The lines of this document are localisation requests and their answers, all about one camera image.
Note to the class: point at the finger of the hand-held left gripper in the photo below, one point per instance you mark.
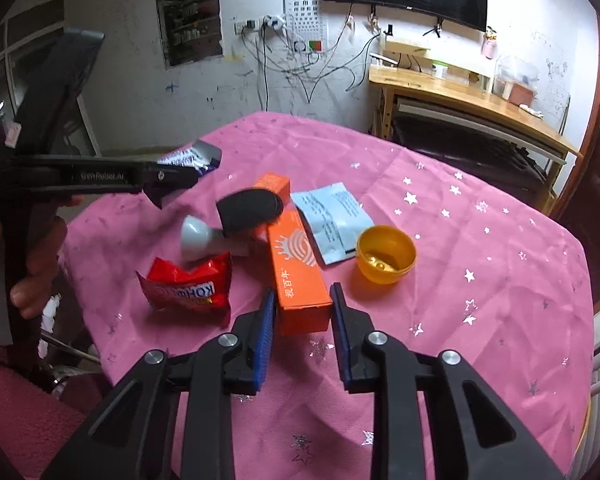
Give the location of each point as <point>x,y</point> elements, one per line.
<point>130,176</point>

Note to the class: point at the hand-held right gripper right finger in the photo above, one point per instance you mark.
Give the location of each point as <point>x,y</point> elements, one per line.
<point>341,340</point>

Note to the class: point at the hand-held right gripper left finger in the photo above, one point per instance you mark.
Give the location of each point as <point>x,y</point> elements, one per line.
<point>266,340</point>

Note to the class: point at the purple and silver wrapper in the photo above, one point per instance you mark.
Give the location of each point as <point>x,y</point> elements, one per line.
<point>195,157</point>

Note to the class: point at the long orange box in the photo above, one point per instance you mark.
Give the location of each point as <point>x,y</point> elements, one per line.
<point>300,280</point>

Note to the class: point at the person's left hand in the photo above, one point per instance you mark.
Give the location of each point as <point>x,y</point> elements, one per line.
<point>45,255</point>

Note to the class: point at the dark glass door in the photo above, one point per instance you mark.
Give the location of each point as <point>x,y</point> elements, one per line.
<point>30,25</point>

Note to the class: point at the red snack packet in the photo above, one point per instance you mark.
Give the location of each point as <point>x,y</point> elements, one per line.
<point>190,285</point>

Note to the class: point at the orange plastic capsule half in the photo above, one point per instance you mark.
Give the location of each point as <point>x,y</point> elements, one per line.
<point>385,255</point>

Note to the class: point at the blue and white sachet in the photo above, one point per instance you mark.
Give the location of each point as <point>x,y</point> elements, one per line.
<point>335,220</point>

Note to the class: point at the pink star-print tablecloth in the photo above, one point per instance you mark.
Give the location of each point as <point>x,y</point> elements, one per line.
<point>455,285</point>

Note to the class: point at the small orange box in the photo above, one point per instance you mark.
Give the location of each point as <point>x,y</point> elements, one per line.
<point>272,185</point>

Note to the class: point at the white plug chargers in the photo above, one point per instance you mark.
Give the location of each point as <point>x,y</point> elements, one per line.
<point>274,20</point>

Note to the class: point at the eye chart poster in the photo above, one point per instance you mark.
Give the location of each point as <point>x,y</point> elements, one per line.
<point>304,5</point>

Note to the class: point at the wooden desk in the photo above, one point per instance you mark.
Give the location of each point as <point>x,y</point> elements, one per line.
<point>480,97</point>

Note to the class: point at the white jar green lid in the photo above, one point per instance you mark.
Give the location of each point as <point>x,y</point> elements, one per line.
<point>440,70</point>

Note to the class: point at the small white desk item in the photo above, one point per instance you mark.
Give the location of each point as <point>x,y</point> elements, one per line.
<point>530,111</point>

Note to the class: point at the clear plastic storage box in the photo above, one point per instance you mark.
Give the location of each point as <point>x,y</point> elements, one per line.
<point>517,77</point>

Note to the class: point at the pink bottle with toy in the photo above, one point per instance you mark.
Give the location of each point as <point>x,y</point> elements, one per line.
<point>490,45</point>

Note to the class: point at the wall niche with shelves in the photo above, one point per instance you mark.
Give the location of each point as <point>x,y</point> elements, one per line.
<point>190,17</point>

